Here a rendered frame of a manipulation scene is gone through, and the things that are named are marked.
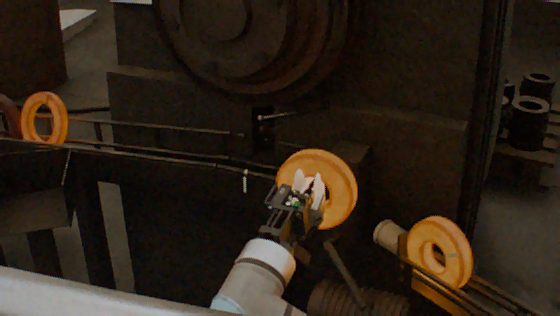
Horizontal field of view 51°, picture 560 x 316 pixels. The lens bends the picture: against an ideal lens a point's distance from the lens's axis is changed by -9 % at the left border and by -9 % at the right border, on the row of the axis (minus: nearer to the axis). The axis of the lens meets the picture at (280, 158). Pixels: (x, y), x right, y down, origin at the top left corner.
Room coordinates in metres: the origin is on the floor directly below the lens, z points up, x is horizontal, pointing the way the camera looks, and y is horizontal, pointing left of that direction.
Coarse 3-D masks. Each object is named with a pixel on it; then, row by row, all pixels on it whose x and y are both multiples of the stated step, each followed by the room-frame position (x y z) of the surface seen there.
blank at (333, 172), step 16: (288, 160) 1.04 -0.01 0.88; (304, 160) 1.03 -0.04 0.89; (320, 160) 1.02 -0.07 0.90; (336, 160) 1.02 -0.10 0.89; (288, 176) 1.04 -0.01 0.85; (304, 176) 1.03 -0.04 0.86; (320, 176) 1.02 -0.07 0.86; (336, 176) 1.00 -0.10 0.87; (352, 176) 1.02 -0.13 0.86; (336, 192) 1.00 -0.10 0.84; (352, 192) 0.99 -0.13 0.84; (336, 208) 1.00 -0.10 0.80; (352, 208) 1.01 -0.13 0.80; (336, 224) 1.00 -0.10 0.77
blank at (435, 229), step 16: (416, 224) 1.02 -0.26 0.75; (432, 224) 0.99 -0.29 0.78; (448, 224) 0.98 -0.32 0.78; (416, 240) 1.01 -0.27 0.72; (432, 240) 0.98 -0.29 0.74; (448, 240) 0.95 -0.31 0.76; (464, 240) 0.95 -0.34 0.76; (416, 256) 1.01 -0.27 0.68; (432, 256) 1.01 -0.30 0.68; (448, 256) 0.94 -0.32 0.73; (464, 256) 0.92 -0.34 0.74; (432, 272) 0.97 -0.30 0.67; (448, 272) 0.94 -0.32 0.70; (464, 272) 0.91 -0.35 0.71
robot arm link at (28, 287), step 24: (0, 288) 0.58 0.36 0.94; (24, 288) 0.59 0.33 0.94; (48, 288) 0.60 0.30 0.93; (72, 288) 0.61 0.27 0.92; (96, 288) 0.62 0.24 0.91; (0, 312) 0.56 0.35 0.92; (24, 312) 0.57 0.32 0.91; (48, 312) 0.57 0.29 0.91; (72, 312) 0.58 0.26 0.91; (96, 312) 0.58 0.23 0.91; (120, 312) 0.59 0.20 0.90; (144, 312) 0.60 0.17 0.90; (168, 312) 0.61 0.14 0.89; (192, 312) 0.62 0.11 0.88; (216, 312) 0.63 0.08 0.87
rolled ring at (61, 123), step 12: (36, 96) 1.68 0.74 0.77; (48, 96) 1.66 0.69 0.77; (24, 108) 1.69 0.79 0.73; (36, 108) 1.70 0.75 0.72; (60, 108) 1.64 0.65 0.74; (24, 120) 1.68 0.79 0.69; (60, 120) 1.62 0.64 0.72; (24, 132) 1.66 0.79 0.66; (36, 132) 1.68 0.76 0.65; (60, 132) 1.60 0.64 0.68; (60, 144) 1.61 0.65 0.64
